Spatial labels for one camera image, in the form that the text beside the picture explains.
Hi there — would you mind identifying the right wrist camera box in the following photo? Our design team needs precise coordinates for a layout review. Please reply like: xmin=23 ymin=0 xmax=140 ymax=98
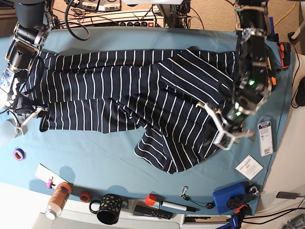
xmin=14 ymin=125 xmax=28 ymax=135

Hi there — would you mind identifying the black power strip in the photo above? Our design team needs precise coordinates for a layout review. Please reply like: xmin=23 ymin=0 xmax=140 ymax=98
xmin=102 ymin=21 xmax=155 ymax=27

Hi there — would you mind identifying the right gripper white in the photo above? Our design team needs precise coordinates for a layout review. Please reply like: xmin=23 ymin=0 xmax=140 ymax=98
xmin=15 ymin=106 xmax=49 ymax=128

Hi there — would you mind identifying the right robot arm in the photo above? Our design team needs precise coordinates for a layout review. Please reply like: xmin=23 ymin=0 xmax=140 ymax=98
xmin=0 ymin=0 xmax=53 ymax=130

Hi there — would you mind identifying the black power adapter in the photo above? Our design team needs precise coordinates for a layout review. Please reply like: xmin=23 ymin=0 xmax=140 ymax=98
xmin=276 ymin=191 xmax=300 ymax=199

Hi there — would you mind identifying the white paper sheet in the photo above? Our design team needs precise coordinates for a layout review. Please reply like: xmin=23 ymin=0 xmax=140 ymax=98
xmin=35 ymin=164 xmax=67 ymax=186

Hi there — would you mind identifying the black remote control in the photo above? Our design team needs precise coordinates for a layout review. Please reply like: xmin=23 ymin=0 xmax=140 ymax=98
xmin=134 ymin=205 xmax=173 ymax=219

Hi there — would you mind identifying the black lanyard with clip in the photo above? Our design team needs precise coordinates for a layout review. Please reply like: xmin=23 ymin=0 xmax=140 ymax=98
xmin=181 ymin=186 xmax=215 ymax=210

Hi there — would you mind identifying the blue orange clamp bottom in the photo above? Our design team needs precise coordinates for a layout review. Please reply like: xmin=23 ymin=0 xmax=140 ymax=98
xmin=218 ymin=204 xmax=249 ymax=229

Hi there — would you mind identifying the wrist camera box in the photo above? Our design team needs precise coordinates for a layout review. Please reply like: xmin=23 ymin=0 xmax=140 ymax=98
xmin=14 ymin=125 xmax=28 ymax=135
xmin=213 ymin=130 xmax=235 ymax=151

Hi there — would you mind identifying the black mug gold pattern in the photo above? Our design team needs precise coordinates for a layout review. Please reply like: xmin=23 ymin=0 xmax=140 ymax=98
xmin=89 ymin=194 xmax=122 ymax=225

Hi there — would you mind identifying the red tape roll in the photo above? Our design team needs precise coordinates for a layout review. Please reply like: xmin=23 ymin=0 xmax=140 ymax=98
xmin=79 ymin=191 xmax=92 ymax=203

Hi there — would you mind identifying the orange red cube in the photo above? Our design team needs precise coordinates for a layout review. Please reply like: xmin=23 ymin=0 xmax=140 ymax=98
xmin=145 ymin=194 xmax=157 ymax=207

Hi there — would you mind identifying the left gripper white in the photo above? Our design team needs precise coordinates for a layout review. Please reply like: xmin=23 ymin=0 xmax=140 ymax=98
xmin=196 ymin=102 xmax=255 ymax=141

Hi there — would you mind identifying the silver carabiner keyring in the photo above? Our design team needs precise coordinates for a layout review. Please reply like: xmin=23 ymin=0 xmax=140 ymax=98
xmin=248 ymin=186 xmax=264 ymax=196

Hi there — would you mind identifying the translucent white cup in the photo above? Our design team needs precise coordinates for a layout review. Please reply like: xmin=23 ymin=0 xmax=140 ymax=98
xmin=0 ymin=120 xmax=16 ymax=146

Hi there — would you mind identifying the orange bottle white cap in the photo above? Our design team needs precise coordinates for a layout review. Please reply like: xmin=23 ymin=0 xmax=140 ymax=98
xmin=45 ymin=182 xmax=72 ymax=220

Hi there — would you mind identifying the white square paper packet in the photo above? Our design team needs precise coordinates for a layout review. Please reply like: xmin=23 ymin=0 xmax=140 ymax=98
xmin=235 ymin=155 xmax=263 ymax=180

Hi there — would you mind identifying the navy white striped t-shirt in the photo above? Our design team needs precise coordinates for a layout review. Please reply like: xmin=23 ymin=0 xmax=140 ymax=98
xmin=25 ymin=47 xmax=235 ymax=174

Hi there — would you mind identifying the black computer mouse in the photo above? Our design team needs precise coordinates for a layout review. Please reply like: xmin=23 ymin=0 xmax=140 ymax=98
xmin=295 ymin=77 xmax=305 ymax=107

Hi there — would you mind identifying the purple tape roll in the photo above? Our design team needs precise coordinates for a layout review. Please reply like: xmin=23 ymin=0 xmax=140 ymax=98
xmin=13 ymin=148 xmax=26 ymax=161

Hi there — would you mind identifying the yellow cable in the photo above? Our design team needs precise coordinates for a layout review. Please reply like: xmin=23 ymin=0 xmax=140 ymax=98
xmin=274 ymin=0 xmax=297 ymax=26

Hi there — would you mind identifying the black knob on box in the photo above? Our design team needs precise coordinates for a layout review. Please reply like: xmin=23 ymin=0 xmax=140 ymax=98
xmin=226 ymin=196 xmax=244 ymax=210

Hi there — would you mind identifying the teal table cloth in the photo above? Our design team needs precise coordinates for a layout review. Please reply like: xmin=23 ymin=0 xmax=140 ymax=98
xmin=0 ymin=26 xmax=293 ymax=214

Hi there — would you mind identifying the white black marker pen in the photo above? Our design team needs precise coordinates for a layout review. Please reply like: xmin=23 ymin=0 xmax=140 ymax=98
xmin=160 ymin=201 xmax=198 ymax=212

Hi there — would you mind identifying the blue plastic box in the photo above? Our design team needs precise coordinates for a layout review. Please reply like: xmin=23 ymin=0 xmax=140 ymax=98
xmin=213 ymin=182 xmax=249 ymax=214

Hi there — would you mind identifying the clear plastic blister pack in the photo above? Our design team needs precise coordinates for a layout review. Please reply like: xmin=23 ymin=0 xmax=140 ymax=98
xmin=257 ymin=116 xmax=274 ymax=156

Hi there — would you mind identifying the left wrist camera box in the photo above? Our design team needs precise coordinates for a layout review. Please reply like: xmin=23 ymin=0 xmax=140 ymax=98
xmin=213 ymin=130 xmax=235 ymax=151

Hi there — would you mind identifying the small orange black tool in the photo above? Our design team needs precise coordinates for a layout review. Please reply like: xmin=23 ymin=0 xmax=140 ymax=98
xmin=280 ymin=42 xmax=291 ymax=70

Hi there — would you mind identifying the orange black utility knife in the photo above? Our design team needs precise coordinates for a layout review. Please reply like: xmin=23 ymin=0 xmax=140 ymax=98
xmin=267 ymin=57 xmax=277 ymax=92

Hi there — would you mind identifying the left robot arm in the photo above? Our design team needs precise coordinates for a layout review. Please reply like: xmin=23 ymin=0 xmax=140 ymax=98
xmin=197 ymin=0 xmax=272 ymax=147

